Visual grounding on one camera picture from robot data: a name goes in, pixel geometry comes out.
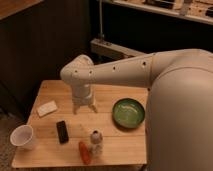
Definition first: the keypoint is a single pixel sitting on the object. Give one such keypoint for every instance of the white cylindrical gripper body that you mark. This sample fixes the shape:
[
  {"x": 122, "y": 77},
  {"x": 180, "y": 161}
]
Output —
[{"x": 82, "y": 94}]

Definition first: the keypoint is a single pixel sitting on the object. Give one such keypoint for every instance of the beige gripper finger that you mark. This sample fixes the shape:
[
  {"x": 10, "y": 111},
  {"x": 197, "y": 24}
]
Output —
[
  {"x": 93, "y": 107},
  {"x": 75, "y": 109}
]

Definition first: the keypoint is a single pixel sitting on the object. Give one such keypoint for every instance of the clear bottle with white cap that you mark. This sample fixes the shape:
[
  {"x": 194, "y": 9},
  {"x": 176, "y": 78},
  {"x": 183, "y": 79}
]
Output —
[{"x": 96, "y": 140}]

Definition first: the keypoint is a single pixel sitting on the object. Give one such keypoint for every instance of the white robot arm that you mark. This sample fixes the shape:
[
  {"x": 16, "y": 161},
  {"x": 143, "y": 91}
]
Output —
[{"x": 179, "y": 109}]

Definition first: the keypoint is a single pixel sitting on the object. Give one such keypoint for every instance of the white sponge block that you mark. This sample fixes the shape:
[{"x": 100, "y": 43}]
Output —
[{"x": 47, "y": 108}]

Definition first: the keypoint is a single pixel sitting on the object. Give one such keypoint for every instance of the black rectangular phone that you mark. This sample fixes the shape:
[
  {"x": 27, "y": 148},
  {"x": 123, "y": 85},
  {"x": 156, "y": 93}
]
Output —
[{"x": 62, "y": 132}]

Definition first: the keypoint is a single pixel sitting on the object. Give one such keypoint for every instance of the green bowl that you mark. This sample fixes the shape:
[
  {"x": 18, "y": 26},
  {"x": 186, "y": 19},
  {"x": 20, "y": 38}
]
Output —
[{"x": 128, "y": 113}]

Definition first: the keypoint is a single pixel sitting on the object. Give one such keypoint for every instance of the wooden table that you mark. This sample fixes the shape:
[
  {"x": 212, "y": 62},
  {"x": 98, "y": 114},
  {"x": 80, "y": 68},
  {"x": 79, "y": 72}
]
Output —
[{"x": 120, "y": 146}]

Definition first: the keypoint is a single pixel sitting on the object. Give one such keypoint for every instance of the orange carrot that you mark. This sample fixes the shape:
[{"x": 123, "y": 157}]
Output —
[{"x": 84, "y": 153}]

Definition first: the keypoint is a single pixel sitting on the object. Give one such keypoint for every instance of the white paper cup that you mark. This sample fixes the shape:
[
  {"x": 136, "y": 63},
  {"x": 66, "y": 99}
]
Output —
[{"x": 23, "y": 137}]

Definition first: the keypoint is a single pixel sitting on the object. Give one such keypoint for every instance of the metal shelf frame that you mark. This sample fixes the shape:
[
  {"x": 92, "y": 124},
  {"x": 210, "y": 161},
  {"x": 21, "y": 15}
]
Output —
[{"x": 124, "y": 32}]

